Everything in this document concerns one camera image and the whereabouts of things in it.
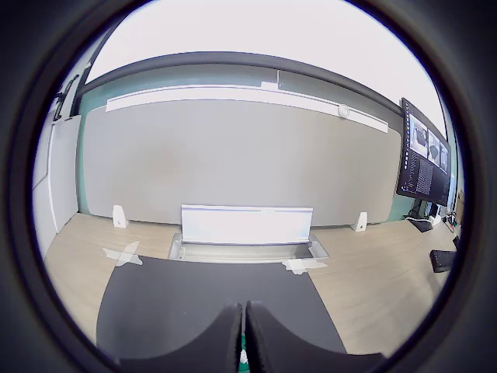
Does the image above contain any round green lid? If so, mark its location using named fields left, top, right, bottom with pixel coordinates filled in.
left=237, top=332, right=252, bottom=368

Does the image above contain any dark grey mat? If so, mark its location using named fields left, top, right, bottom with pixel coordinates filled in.
left=96, top=254, right=349, bottom=357

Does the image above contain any white tape piece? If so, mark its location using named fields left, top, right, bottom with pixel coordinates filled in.
left=281, top=257, right=329, bottom=277
left=102, top=240, right=144, bottom=269

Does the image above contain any black keyboard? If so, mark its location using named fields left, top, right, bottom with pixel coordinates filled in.
left=429, top=249, right=457, bottom=274

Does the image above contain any black monitor stand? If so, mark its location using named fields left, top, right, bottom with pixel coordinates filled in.
left=408, top=199, right=438, bottom=221

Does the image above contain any white partition panel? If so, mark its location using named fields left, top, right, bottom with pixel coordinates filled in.
left=32, top=120, right=54, bottom=254
left=47, top=113, right=84, bottom=235

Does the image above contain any black computer monitor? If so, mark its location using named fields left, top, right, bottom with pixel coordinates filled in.
left=395, top=96, right=454, bottom=207

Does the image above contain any silver cable duct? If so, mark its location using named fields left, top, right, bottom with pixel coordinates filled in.
left=168, top=203, right=330, bottom=265

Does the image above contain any small white bracket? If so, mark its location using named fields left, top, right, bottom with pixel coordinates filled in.
left=349, top=211, right=369, bottom=233
left=112, top=204, right=130, bottom=229

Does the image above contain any grey partition wall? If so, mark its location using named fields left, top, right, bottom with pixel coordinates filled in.
left=78, top=98, right=403, bottom=228

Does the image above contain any white rail on partition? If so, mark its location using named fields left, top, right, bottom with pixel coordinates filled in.
left=105, top=82, right=390, bottom=134

